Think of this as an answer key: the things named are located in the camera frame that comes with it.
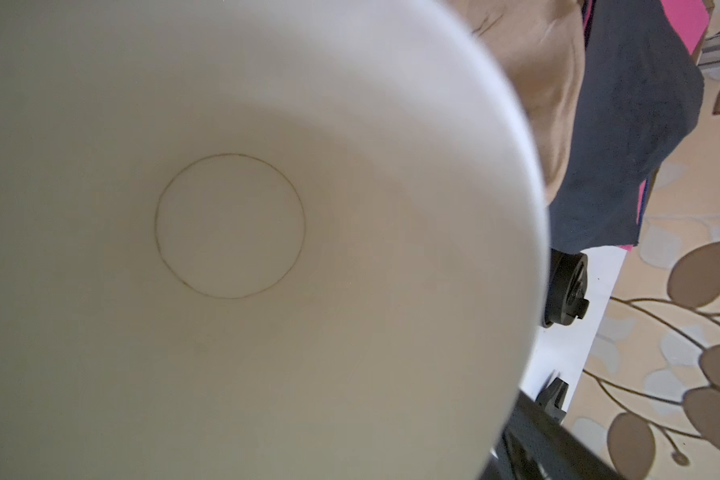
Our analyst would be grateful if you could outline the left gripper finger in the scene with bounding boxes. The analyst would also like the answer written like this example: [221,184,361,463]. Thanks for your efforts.
[482,392,621,480]

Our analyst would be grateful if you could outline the white black paper coffee cup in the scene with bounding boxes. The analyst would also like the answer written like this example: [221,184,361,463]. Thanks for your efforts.
[0,1,548,479]

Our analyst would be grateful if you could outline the black coffee lid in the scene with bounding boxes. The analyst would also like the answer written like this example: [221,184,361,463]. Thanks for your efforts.
[541,249,590,328]

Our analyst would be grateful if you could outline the stack of coloured napkins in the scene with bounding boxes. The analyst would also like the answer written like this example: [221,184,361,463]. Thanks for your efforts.
[549,1,704,253]

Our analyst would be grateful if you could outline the brown pulp cup carriers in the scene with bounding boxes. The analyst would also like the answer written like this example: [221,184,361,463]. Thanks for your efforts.
[447,0,585,204]

